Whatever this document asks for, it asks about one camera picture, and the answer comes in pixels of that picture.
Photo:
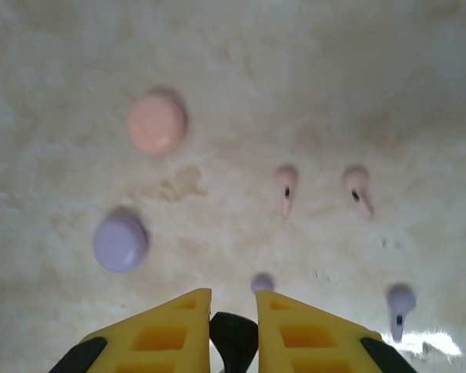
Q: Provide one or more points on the purple earbud charging case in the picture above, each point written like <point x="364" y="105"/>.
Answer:
<point x="118" y="242"/>

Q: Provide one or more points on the pink earbud charging case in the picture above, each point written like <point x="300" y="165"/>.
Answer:
<point x="155" y="124"/>

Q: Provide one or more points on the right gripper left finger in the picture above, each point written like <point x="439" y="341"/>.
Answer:
<point x="120" y="334"/>

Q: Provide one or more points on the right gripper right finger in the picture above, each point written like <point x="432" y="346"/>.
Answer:
<point x="345" y="334"/>

